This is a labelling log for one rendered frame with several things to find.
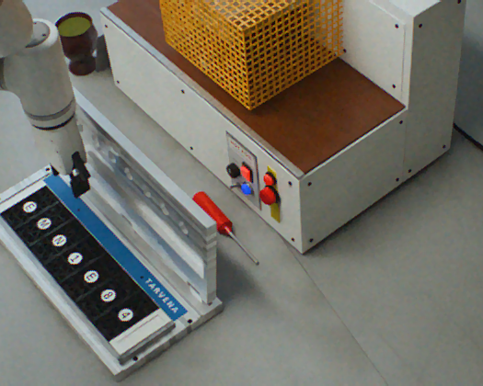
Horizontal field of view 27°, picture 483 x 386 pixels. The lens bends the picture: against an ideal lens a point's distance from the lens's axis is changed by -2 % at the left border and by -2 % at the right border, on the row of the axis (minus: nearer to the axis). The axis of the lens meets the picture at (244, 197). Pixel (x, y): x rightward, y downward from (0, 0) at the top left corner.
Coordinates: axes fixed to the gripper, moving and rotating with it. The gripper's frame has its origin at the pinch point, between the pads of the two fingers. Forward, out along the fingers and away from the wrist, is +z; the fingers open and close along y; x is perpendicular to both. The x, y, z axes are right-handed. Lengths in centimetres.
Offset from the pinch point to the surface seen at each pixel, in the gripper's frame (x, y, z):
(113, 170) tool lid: 5.0, 7.0, -3.3
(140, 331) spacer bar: -7.6, 30.2, 5.3
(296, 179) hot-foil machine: 21.8, 33.7, -10.6
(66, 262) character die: -9.0, 11.2, 5.3
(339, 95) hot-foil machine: 38.4, 25.1, -11.3
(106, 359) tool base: -14.4, 30.5, 6.1
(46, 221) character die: -7.1, 1.7, 5.0
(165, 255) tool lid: 3.1, 22.7, 2.5
